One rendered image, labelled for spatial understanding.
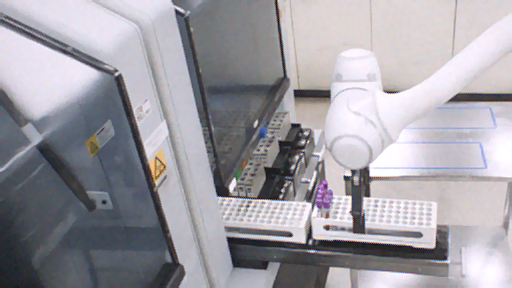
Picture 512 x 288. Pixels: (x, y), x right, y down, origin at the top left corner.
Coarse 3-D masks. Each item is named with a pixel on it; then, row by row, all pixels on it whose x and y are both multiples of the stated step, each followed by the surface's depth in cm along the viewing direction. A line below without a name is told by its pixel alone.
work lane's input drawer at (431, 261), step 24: (240, 240) 138; (264, 240) 137; (312, 240) 136; (336, 240) 137; (312, 264) 137; (336, 264) 135; (360, 264) 133; (384, 264) 132; (408, 264) 130; (432, 264) 129; (456, 264) 135
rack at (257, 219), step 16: (224, 208) 142; (240, 208) 141; (256, 208) 140; (272, 208) 140; (288, 208) 140; (304, 208) 139; (224, 224) 137; (240, 224) 136; (256, 224) 135; (272, 224) 134; (288, 224) 135; (304, 224) 134; (288, 240) 136; (304, 240) 135
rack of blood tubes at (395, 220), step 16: (336, 208) 134; (368, 208) 132; (384, 208) 133; (400, 208) 132; (416, 208) 132; (432, 208) 131; (320, 224) 131; (336, 224) 130; (352, 224) 129; (368, 224) 128; (384, 224) 127; (400, 224) 127; (416, 224) 126; (432, 224) 126; (352, 240) 132; (368, 240) 131; (400, 240) 129; (416, 240) 128; (432, 240) 127
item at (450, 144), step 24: (432, 120) 180; (456, 120) 179; (480, 120) 178; (504, 120) 177; (408, 144) 169; (432, 144) 168; (456, 144) 167; (480, 144) 166; (504, 144) 165; (384, 168) 159; (408, 168) 158; (432, 168) 157; (456, 168) 156; (480, 168) 156; (504, 168) 155; (504, 216) 212; (456, 240) 210; (480, 240) 209; (504, 240) 208; (480, 264) 199; (504, 264) 198
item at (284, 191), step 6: (282, 180) 158; (276, 186) 158; (282, 186) 156; (288, 186) 157; (276, 192) 153; (282, 192) 153; (288, 192) 156; (270, 198) 154; (276, 198) 151; (282, 198) 152; (288, 198) 156; (294, 198) 162
